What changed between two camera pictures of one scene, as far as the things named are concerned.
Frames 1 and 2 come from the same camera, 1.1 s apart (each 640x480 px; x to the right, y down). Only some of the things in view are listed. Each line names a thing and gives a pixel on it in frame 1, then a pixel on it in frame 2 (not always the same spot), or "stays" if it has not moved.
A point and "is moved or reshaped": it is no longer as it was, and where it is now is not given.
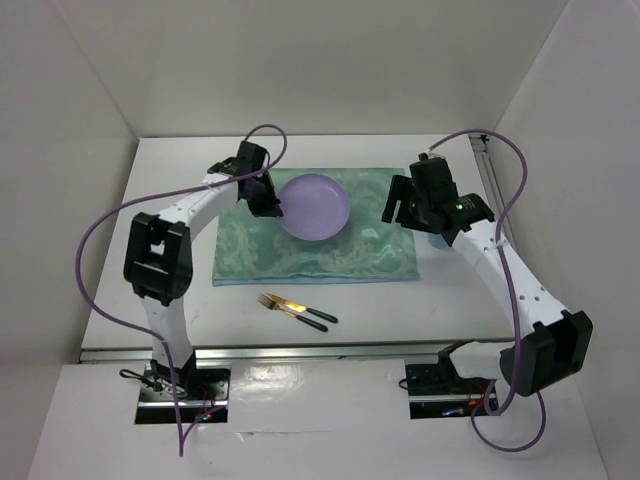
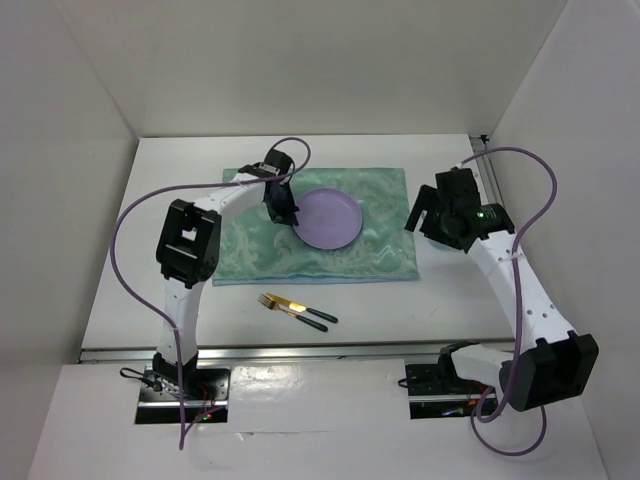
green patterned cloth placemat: [250, 250] stays
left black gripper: [268, 208] → [284, 215]
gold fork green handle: [270, 304] stays
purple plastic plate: [315, 207] is moved or reshaped
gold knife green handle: [301, 308] stays
